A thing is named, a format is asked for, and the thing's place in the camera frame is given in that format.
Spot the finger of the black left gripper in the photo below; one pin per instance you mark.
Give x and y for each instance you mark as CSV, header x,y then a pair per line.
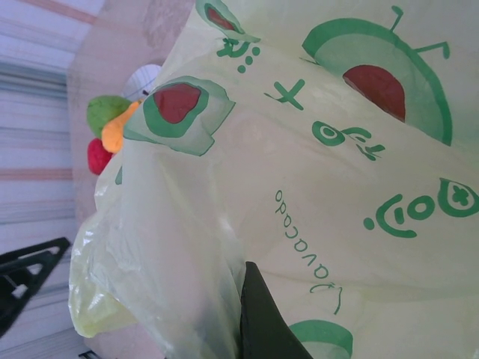
x,y
22,258

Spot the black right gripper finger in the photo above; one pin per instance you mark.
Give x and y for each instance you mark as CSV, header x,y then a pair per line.
x,y
265,329

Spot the red toy strawberry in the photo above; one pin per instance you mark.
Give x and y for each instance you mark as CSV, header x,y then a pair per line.
x,y
98,157

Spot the pale green avocado-print plastic bag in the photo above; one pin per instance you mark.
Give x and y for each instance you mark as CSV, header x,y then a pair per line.
x,y
299,187

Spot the orange toy fruit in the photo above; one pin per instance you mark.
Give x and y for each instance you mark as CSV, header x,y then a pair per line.
x,y
114,136

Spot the green toy fruit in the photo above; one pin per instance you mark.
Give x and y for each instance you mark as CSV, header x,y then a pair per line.
x,y
103,114

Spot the white checked round plate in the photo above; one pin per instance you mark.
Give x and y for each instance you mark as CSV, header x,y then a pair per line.
x,y
144,76

